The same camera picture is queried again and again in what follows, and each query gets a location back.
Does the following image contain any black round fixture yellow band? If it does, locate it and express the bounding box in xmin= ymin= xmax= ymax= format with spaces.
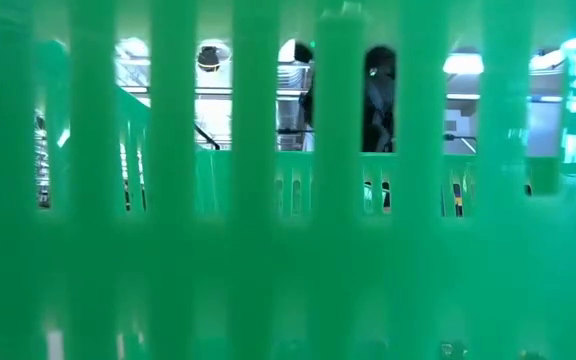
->
xmin=196 ymin=45 xmax=222 ymax=74

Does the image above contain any bright ceiling light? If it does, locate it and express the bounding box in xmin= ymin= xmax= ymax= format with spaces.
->
xmin=442 ymin=52 xmax=487 ymax=76

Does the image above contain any green plastic basket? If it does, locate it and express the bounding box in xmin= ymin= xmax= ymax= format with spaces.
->
xmin=0 ymin=0 xmax=576 ymax=360

